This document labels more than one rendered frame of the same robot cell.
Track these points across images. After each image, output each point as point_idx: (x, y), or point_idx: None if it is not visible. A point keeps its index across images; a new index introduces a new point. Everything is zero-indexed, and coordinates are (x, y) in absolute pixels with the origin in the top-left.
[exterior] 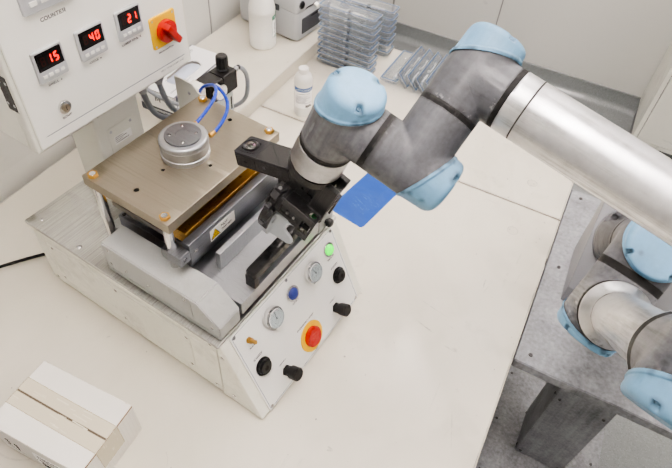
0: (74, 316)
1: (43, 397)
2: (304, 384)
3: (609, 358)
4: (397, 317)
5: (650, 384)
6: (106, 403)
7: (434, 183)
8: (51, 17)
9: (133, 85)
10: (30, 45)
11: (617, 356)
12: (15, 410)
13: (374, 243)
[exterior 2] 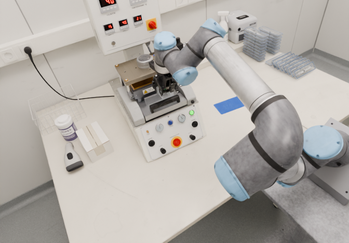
0: (115, 115)
1: (90, 130)
2: (167, 157)
3: (302, 197)
4: (214, 148)
5: (217, 160)
6: (103, 137)
7: (179, 73)
8: (110, 14)
9: (138, 41)
10: (103, 22)
11: (307, 198)
12: (82, 131)
13: (223, 121)
